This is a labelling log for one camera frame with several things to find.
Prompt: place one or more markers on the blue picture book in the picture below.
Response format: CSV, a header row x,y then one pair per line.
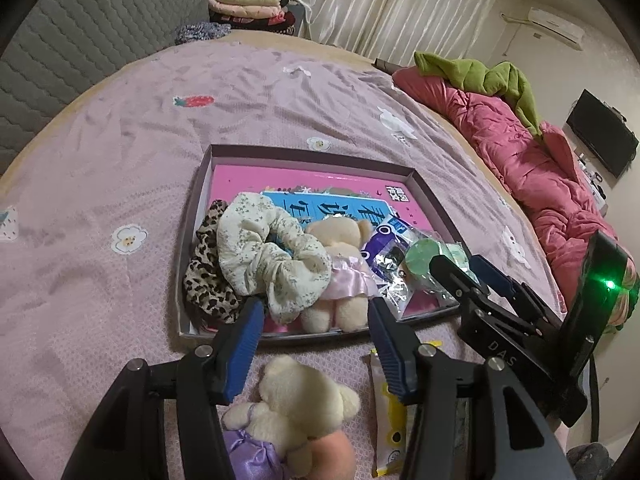
x,y
350,210

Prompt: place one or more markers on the green blanket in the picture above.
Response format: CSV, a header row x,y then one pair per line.
x,y
470,72

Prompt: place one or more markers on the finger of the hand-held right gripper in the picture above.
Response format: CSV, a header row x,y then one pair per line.
x,y
457,280
495,277

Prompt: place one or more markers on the white floral scrunchie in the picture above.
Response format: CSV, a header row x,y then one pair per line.
x,y
250,250

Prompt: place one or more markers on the pink book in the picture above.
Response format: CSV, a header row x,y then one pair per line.
x,y
240,180

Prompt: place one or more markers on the pink folded garment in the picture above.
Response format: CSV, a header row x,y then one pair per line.
x,y
245,10

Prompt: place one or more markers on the pink quilt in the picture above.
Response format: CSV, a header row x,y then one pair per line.
x,y
500,125

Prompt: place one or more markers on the white curtain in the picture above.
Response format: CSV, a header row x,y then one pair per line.
x,y
375,0

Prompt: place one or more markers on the grey shallow cardboard box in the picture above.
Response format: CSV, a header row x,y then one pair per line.
x,y
310,155

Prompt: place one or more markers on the dark red patterned garment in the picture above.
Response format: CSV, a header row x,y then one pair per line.
x,y
270,22

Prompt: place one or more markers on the grey quilted mattress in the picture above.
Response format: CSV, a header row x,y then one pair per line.
x,y
75,35

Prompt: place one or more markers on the purple printed bed sheet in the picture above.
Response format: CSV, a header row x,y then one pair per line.
x,y
125,160

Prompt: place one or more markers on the green round puff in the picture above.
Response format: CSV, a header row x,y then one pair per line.
x,y
420,257

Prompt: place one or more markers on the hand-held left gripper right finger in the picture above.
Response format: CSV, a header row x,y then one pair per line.
x,y
390,360

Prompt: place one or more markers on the yellow snack packet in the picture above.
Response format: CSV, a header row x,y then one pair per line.
x,y
390,430

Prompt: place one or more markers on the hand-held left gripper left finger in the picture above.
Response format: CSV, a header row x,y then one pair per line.
x,y
245,355

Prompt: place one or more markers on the white air conditioner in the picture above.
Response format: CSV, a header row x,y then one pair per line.
x,y
555,25

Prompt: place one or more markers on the leopard print scrunchie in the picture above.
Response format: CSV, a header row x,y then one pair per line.
x,y
205,280

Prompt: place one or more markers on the green tissue packet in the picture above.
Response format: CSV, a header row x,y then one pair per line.
x,y
457,252

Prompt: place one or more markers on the blue knit cloth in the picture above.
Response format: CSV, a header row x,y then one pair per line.
x,y
200,32

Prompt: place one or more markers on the peach plush ball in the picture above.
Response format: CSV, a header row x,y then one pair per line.
x,y
330,455

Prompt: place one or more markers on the white purple face mask packet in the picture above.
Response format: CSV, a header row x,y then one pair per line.
x,y
385,255

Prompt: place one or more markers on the black wall television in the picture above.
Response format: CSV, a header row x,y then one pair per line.
x,y
600,132

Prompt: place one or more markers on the teddy bear with purple dress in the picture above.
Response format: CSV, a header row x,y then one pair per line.
x,y
300,395

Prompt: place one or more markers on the teddy bear with pink dress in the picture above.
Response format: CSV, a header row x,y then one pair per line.
x,y
335,235

